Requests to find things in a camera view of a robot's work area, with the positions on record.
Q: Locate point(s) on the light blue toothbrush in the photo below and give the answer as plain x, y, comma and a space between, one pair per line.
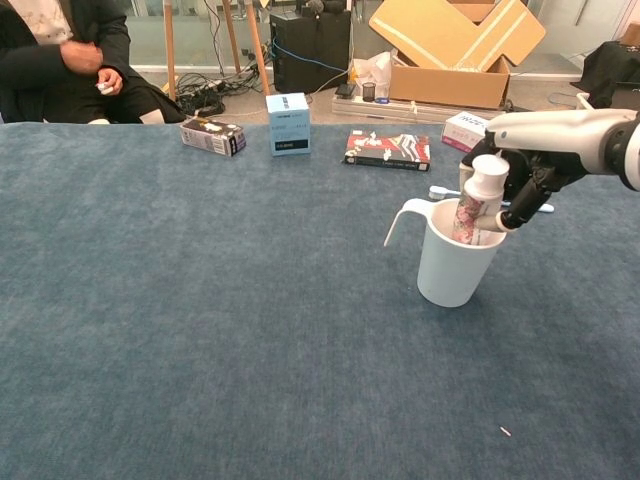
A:
440, 191

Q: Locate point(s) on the toothpaste tube with white cap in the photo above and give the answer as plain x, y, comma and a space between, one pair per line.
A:
482, 175

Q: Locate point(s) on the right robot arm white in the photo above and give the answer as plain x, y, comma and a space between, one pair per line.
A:
631, 155

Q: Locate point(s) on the white pink toothpaste carton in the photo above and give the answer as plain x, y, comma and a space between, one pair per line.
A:
465, 130

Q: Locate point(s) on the red black flat box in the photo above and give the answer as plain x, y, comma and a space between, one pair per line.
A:
390, 147

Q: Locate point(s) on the light blue upright box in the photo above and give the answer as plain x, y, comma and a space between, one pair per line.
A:
290, 125

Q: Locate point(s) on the blue table cloth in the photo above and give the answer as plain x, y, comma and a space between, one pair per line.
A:
200, 300

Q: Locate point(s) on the small dark printed box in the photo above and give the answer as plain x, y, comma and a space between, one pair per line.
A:
210, 136

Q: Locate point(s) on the black flat device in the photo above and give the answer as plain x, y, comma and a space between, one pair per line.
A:
346, 90

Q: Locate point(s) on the stack of aluminium profiles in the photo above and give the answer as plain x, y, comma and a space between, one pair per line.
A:
400, 110

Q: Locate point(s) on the small blue round lid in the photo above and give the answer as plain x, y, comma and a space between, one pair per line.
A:
382, 100

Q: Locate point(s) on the white plastic bag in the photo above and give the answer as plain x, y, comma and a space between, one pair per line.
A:
372, 67

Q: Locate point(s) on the large open cardboard box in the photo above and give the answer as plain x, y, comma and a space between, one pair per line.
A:
450, 85

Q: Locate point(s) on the wooden easel leg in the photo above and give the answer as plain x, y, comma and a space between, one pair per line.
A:
231, 35
170, 50
256, 45

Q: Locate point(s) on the black computer tower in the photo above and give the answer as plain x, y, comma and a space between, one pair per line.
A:
310, 35

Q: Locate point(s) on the small white object in fingers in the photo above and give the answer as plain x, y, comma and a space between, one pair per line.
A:
105, 88

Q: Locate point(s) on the tiny white scrap on cloth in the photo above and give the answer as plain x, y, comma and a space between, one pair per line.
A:
505, 431

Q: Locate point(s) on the white storage bin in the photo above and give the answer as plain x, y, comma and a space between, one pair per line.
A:
582, 101

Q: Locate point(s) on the seated person in black coat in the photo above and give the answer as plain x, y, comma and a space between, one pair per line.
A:
30, 95

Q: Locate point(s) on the black cloth covered object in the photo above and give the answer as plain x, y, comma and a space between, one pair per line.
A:
610, 70

